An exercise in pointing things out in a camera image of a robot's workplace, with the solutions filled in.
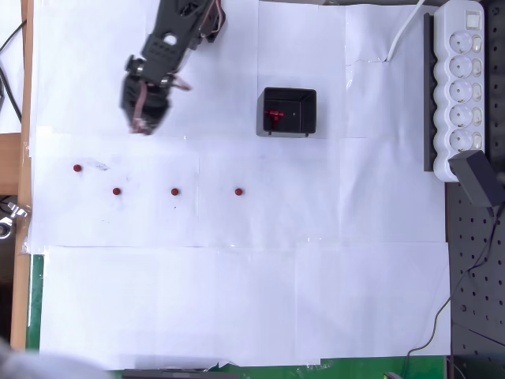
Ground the white power strip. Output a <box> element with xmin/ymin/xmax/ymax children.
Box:
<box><xmin>432</xmin><ymin>0</ymin><xmax>485</xmax><ymax>183</ymax></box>

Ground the metal clamp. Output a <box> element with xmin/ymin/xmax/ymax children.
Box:
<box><xmin>0</xmin><ymin>201</ymin><xmax>32</xmax><ymax>240</ymax></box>

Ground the black power adapter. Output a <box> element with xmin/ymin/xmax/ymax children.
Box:
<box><xmin>448</xmin><ymin>149</ymin><xmax>500</xmax><ymax>208</ymax></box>

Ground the white paper table cover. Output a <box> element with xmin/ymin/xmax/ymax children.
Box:
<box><xmin>26</xmin><ymin>0</ymin><xmax>453</xmax><ymax>372</ymax></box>

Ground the black perforated pegboard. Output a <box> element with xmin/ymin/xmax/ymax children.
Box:
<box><xmin>444</xmin><ymin>0</ymin><xmax>505</xmax><ymax>379</ymax></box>

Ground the black square bin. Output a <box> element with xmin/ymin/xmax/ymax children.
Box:
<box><xmin>256</xmin><ymin>87</ymin><xmax>318</xmax><ymax>138</ymax></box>

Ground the blurred grey object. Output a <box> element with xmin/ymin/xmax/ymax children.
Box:
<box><xmin>0</xmin><ymin>337</ymin><xmax>110</xmax><ymax>379</ymax></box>

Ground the thin black adapter cable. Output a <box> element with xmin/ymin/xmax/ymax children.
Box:
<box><xmin>402</xmin><ymin>205</ymin><xmax>503</xmax><ymax>379</ymax></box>

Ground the white power cable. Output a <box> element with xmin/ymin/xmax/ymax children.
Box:
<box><xmin>385</xmin><ymin>0</ymin><xmax>426</xmax><ymax>63</ymax></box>

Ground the green cutting mat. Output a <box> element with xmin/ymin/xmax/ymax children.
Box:
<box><xmin>25</xmin><ymin>253</ymin><xmax>449</xmax><ymax>379</ymax></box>

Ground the black flat device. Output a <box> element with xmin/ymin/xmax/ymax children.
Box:
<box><xmin>121</xmin><ymin>367</ymin><xmax>241</xmax><ymax>379</ymax></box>

